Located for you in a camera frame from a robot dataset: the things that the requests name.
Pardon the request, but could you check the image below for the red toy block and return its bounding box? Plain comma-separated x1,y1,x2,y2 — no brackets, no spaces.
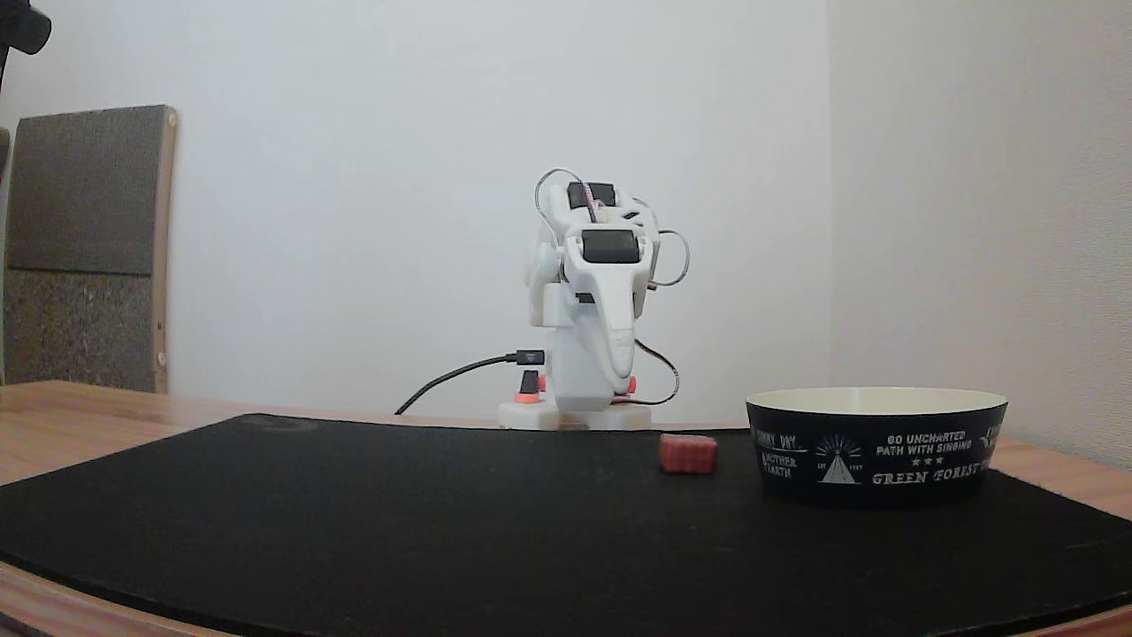
659,434,718,474

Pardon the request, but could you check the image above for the thin servo wire loop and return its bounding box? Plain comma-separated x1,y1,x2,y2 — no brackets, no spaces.
648,229,692,288
533,167,586,233

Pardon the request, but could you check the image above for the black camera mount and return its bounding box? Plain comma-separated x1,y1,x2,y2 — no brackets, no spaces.
0,0,52,89

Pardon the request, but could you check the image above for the grey wood-framed chair back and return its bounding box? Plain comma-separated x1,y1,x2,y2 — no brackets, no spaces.
3,104,179,395

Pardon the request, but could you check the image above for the black plug cable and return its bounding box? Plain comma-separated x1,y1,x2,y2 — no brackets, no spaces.
394,350,546,416

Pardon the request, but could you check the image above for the black desk mat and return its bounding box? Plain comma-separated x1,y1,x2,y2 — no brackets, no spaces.
0,413,1132,637

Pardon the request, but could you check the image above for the red and black base wire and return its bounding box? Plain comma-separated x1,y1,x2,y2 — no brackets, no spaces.
619,339,681,407

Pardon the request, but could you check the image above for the dark printed bowl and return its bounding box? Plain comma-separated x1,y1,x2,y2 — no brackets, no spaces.
746,387,1010,510

